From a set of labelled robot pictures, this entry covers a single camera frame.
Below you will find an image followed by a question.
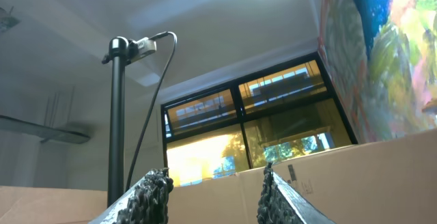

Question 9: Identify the black overhead camera cable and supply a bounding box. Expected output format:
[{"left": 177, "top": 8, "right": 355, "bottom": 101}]
[{"left": 125, "top": 31, "right": 178, "bottom": 193}]

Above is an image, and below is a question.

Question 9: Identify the silver overhead camera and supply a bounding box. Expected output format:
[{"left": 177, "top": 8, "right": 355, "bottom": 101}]
[{"left": 128, "top": 38, "right": 157, "bottom": 64}]

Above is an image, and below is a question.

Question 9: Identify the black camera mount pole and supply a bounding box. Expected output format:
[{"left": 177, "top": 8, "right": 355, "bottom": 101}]
[{"left": 104, "top": 36, "right": 128, "bottom": 207}]

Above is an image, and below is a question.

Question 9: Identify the brown cardboard barrier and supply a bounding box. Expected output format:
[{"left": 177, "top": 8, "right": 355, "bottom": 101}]
[{"left": 1, "top": 130, "right": 436, "bottom": 224}]

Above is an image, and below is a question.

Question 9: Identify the black framed window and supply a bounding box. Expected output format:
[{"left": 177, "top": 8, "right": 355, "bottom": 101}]
[{"left": 160, "top": 53, "right": 357, "bottom": 186}]

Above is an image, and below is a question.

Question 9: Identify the hanging ceiling light fixture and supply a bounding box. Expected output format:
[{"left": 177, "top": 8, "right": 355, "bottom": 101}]
[{"left": 1, "top": 115, "right": 91, "bottom": 144}]

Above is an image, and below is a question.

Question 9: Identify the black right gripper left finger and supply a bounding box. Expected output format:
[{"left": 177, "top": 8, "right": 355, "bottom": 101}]
[{"left": 89, "top": 168, "right": 173, "bottom": 224}]

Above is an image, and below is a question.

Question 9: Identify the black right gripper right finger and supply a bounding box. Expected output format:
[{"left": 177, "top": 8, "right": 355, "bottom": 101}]
[{"left": 257, "top": 163, "right": 335, "bottom": 224}]

